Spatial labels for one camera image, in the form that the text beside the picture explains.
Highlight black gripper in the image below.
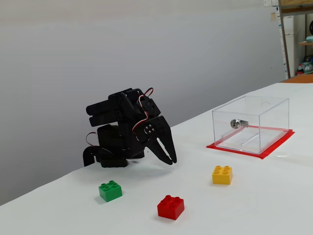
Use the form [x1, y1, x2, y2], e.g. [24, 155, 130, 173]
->
[133, 115, 178, 165]

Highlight yellow lego brick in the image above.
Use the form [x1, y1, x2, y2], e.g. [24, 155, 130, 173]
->
[211, 165, 233, 185]

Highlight red lego brick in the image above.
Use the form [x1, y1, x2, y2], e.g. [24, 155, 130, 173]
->
[156, 195, 185, 220]

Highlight green lego brick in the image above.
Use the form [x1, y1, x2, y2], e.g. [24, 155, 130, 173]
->
[98, 180, 123, 203]

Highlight silver metal box lock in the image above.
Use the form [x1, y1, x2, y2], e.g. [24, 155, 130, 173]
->
[230, 118, 249, 129]

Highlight transparent acrylic box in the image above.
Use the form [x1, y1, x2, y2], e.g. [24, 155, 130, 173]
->
[211, 95, 290, 155]

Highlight black table clamp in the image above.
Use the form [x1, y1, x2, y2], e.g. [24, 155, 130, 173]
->
[82, 146, 99, 167]

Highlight orange table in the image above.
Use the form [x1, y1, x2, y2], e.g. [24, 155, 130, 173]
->
[280, 73, 313, 84]

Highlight white cabinet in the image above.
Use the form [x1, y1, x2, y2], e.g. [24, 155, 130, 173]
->
[283, 15, 295, 77]

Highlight metal shelf rack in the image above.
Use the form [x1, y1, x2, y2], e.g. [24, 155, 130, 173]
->
[278, 0, 313, 79]

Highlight green plastic bag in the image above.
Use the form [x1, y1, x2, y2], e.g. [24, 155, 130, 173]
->
[303, 56, 313, 73]

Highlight red white gripper cable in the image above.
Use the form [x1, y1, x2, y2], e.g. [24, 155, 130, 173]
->
[132, 95, 150, 135]

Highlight red white base cable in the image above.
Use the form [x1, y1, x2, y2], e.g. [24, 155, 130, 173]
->
[85, 132, 97, 147]

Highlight red tape frame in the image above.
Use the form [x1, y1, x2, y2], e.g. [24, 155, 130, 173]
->
[206, 125, 295, 161]

